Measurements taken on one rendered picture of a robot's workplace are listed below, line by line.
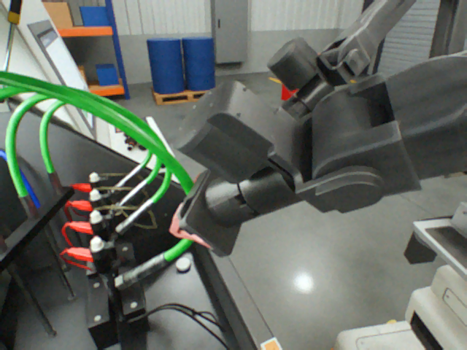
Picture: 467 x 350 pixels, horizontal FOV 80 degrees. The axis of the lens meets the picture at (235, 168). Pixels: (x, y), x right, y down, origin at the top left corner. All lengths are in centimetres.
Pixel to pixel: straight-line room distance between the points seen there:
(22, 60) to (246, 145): 65
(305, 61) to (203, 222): 32
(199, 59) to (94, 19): 180
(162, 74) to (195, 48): 73
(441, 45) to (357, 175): 62
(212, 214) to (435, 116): 21
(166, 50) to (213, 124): 493
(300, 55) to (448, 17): 41
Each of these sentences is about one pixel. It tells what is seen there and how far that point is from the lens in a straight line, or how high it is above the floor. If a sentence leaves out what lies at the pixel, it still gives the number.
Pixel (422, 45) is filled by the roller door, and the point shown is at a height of 82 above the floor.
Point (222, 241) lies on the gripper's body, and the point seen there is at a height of 126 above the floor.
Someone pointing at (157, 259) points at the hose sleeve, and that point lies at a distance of 42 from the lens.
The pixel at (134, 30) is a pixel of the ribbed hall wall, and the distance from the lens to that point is 687.
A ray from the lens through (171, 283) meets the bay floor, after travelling 83.
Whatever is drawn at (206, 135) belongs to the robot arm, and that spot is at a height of 140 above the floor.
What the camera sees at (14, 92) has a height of 137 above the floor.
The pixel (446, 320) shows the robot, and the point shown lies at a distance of 95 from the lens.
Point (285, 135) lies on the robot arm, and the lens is 22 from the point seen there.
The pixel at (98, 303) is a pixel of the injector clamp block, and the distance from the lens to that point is 65.
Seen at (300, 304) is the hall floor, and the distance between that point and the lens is 182.
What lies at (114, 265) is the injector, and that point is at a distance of 59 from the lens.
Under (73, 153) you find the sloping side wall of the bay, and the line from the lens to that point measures 80.
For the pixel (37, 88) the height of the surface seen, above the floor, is 141.
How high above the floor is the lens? 148
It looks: 30 degrees down
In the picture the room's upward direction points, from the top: straight up
